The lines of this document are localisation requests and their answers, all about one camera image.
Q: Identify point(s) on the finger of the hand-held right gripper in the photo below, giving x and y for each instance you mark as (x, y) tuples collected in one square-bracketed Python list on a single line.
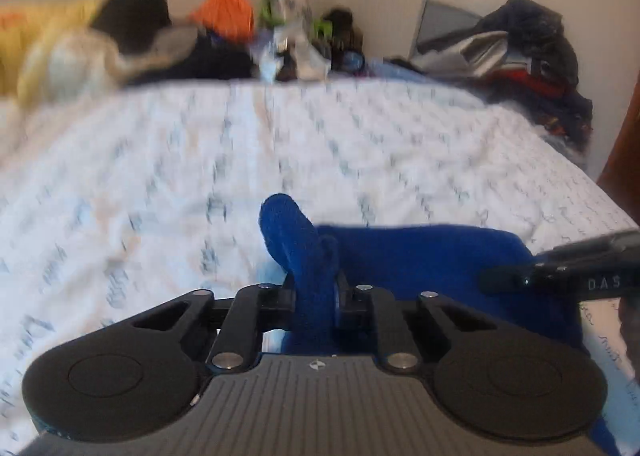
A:
[(505, 281)]

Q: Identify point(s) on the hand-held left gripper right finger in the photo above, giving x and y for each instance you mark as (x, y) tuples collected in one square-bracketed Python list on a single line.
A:
[(352, 308)]

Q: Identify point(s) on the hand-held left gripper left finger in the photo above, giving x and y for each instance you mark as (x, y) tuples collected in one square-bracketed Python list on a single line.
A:
[(274, 300)]

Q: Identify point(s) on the blue small garment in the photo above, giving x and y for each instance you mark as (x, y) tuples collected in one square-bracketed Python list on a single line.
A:
[(425, 266)]

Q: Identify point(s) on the pile of dark clothes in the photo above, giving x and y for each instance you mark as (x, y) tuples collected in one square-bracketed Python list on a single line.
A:
[(530, 65)]

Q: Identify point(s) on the brown wooden furniture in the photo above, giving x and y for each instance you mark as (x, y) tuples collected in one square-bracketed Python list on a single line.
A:
[(622, 155)]

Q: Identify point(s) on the white printed bedsheet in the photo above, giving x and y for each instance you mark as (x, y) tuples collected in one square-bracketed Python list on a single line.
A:
[(200, 175)]

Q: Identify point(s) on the grey laptop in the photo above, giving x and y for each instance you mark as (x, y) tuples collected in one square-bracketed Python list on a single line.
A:
[(440, 25)]

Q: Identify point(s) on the small black bag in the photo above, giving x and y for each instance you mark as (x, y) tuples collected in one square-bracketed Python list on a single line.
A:
[(345, 33)]

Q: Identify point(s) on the green toy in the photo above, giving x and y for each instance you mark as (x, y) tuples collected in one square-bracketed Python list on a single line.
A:
[(320, 28)]

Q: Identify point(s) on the orange cloth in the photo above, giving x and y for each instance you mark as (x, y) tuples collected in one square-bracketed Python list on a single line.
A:
[(225, 10)]

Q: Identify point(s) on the black and grey cloth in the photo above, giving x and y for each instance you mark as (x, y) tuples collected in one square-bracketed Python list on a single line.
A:
[(135, 20)]

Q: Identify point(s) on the yellow floral blanket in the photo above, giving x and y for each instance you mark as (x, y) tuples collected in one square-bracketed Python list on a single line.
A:
[(45, 50)]

